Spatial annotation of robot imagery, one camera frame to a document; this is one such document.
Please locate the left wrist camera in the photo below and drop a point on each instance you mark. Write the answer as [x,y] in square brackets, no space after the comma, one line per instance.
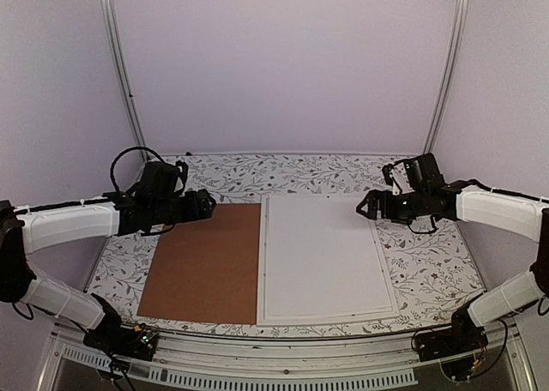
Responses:
[182,177]

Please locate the right aluminium corner post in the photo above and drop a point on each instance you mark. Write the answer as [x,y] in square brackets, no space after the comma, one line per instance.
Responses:
[443,93]

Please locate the aluminium corner post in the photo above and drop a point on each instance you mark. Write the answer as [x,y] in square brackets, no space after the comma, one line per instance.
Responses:
[443,93]
[115,43]

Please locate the left aluminium corner post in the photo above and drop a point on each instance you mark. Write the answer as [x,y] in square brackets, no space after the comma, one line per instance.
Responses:
[115,43]

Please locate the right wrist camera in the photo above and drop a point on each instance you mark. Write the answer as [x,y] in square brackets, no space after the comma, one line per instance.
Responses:
[395,176]

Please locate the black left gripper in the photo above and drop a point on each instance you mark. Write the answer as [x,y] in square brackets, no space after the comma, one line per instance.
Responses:
[205,212]

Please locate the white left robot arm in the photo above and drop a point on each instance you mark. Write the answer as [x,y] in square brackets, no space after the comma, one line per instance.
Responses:
[25,230]

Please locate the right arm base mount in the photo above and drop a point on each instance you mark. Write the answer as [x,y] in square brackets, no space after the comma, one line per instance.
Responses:
[460,337]

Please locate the floral patterned table mat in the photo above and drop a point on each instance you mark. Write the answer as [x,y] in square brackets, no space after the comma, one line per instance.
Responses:
[432,275]

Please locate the front aluminium rail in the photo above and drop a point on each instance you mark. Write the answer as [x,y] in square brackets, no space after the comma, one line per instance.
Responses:
[399,354]

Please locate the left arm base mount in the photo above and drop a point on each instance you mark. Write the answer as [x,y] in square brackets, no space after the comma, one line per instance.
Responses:
[112,338]

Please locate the white picture frame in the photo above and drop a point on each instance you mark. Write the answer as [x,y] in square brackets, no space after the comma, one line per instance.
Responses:
[263,279]

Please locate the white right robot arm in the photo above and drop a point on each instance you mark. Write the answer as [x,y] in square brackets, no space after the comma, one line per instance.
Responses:
[510,225]

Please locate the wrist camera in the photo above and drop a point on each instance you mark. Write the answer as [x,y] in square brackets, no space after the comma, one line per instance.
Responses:
[395,176]
[182,177]

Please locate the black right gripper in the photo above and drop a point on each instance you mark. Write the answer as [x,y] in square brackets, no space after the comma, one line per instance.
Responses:
[372,197]

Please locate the brown cardboard backing board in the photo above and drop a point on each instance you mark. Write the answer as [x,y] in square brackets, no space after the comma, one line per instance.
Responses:
[207,271]

